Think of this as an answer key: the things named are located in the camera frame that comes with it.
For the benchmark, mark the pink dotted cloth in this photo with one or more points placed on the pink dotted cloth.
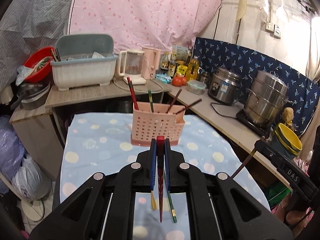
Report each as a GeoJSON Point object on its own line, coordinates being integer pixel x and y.
{"type": "Point", "coordinates": [140, 12]}

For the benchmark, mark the dark red chopstick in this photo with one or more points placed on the dark red chopstick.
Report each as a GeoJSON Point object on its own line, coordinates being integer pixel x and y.
{"type": "Point", "coordinates": [191, 104]}
{"type": "Point", "coordinates": [175, 99]}

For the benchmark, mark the white dish drainer grey lid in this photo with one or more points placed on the white dish drainer grey lid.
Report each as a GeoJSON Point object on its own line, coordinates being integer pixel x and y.
{"type": "Point", "coordinates": [82, 70]}

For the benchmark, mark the white wall socket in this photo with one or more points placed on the white wall socket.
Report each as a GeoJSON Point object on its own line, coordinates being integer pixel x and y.
{"type": "Point", "coordinates": [269, 26]}

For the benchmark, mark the red plastic basin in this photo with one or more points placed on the red plastic basin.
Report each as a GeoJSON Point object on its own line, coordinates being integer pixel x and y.
{"type": "Point", "coordinates": [37, 65]}

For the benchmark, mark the person's right hand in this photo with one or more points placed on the person's right hand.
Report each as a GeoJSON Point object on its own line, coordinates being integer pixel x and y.
{"type": "Point", "coordinates": [297, 215]}

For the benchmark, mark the dark brown twisted chopstick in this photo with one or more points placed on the dark brown twisted chopstick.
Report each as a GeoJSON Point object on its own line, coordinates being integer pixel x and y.
{"type": "Point", "coordinates": [134, 97]}

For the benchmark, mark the dark brown chopstick gold band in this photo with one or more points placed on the dark brown chopstick gold band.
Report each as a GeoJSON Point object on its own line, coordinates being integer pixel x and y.
{"type": "Point", "coordinates": [243, 163]}

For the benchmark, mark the clear food container green lid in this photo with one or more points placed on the clear food container green lid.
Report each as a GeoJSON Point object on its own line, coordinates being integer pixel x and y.
{"type": "Point", "coordinates": [196, 86]}

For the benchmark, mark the yellow seasoning packet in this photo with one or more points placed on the yellow seasoning packet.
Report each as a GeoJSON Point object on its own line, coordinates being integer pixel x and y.
{"type": "Point", "coordinates": [182, 69]}

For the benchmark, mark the red twisted chopstick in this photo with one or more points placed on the red twisted chopstick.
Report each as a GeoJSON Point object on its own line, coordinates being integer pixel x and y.
{"type": "Point", "coordinates": [160, 197]}
{"type": "Point", "coordinates": [130, 90]}

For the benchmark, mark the navy leaf print cloth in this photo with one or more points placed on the navy leaf print cloth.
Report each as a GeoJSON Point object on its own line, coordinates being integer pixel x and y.
{"type": "Point", "coordinates": [250, 60]}

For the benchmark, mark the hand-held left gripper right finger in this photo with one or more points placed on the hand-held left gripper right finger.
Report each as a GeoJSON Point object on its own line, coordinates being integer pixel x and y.
{"type": "Point", "coordinates": [167, 165]}

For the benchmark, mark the green bag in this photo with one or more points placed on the green bag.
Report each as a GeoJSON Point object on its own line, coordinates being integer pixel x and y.
{"type": "Point", "coordinates": [277, 192]}

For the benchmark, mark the teal plastic basin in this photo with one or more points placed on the teal plastic basin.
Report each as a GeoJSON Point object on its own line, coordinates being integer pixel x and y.
{"type": "Point", "coordinates": [277, 143]}

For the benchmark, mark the red tomato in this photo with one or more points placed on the red tomato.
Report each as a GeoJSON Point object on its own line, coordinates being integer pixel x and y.
{"type": "Point", "coordinates": [184, 80]}
{"type": "Point", "coordinates": [178, 80]}

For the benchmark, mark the grey striped cloth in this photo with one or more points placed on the grey striped cloth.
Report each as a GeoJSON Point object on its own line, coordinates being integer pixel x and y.
{"type": "Point", "coordinates": [32, 20]}

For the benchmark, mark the white blender jug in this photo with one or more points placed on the white blender jug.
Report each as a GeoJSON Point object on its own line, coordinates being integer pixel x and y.
{"type": "Point", "coordinates": [133, 66]}

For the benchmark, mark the cream curtain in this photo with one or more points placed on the cream curtain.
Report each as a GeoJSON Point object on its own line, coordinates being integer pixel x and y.
{"type": "Point", "coordinates": [315, 47]}

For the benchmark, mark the white and green carton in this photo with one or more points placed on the white and green carton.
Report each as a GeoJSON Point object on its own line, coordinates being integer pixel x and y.
{"type": "Point", "coordinates": [180, 52]}

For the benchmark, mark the cooking oil bottle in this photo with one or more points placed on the cooking oil bottle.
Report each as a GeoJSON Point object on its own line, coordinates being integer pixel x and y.
{"type": "Point", "coordinates": [193, 67]}

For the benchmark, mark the wood grain side table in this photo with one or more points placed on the wood grain side table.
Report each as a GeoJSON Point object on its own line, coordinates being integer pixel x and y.
{"type": "Point", "coordinates": [100, 93]}

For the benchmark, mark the hanging beige insole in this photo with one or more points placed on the hanging beige insole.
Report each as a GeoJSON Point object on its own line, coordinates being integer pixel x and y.
{"type": "Point", "coordinates": [242, 5]}

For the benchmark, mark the wooden counter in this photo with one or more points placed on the wooden counter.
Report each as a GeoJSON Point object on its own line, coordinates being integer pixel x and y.
{"type": "Point", "coordinates": [215, 120]}

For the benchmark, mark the dark sauce bottle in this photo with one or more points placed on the dark sauce bottle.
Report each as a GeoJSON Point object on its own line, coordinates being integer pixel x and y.
{"type": "Point", "coordinates": [165, 63]}

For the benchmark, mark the white wall switch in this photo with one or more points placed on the white wall switch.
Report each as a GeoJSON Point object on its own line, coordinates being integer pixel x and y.
{"type": "Point", "coordinates": [277, 29]}

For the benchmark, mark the purple plastic bag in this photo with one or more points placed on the purple plastic bag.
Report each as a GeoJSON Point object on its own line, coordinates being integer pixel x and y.
{"type": "Point", "coordinates": [10, 150]}

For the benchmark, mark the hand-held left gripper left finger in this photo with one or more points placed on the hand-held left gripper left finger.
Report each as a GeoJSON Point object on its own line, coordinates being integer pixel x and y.
{"type": "Point", "coordinates": [153, 165]}

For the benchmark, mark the black induction cooktop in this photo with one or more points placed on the black induction cooktop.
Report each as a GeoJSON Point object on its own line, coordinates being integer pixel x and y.
{"type": "Point", "coordinates": [252, 124]}

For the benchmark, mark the blue planet print tablecloth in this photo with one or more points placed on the blue planet print tablecloth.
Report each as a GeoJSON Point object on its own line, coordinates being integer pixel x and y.
{"type": "Point", "coordinates": [100, 142]}

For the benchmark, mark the pink perforated utensil holder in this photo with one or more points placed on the pink perforated utensil holder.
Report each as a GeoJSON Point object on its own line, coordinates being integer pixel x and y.
{"type": "Point", "coordinates": [155, 127]}

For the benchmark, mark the blue wipes packet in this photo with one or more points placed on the blue wipes packet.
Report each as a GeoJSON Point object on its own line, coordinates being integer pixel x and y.
{"type": "Point", "coordinates": [163, 78]}

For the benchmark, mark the black frying pan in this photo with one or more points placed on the black frying pan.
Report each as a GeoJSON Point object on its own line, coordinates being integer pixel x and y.
{"type": "Point", "coordinates": [30, 95]}

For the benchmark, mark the pink electric kettle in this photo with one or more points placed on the pink electric kettle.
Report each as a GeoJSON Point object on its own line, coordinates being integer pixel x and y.
{"type": "Point", "coordinates": [151, 60]}

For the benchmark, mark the clear plastic bag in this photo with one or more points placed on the clear plastic bag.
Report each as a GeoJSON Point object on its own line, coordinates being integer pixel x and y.
{"type": "Point", "coordinates": [23, 73]}

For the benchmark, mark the loofah sponge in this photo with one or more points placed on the loofah sponge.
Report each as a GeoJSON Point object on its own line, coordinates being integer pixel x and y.
{"type": "Point", "coordinates": [288, 115]}

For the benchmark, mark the steel rice cooker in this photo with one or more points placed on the steel rice cooker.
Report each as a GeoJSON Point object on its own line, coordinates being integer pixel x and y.
{"type": "Point", "coordinates": [225, 87]}

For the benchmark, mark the white plastic bag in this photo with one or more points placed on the white plastic bag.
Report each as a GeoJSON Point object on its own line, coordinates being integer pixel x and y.
{"type": "Point", "coordinates": [27, 180]}

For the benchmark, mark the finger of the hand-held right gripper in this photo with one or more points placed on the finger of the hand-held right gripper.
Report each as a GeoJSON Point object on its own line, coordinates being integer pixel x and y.
{"type": "Point", "coordinates": [261, 146]}

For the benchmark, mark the steel steamer pot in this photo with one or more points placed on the steel steamer pot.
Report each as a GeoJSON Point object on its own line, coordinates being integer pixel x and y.
{"type": "Point", "coordinates": [267, 97]}

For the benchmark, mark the sauce bottle white label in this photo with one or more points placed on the sauce bottle white label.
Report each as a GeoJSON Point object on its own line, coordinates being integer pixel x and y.
{"type": "Point", "coordinates": [172, 68]}

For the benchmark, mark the green chopstick gold band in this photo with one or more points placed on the green chopstick gold band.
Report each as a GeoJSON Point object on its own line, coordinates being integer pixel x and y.
{"type": "Point", "coordinates": [172, 208]}

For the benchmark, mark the small steel pot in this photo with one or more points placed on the small steel pot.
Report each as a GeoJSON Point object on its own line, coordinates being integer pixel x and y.
{"type": "Point", "coordinates": [203, 77]}

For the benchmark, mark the stack of yellow bowls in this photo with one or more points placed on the stack of yellow bowls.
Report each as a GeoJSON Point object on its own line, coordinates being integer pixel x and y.
{"type": "Point", "coordinates": [290, 137]}

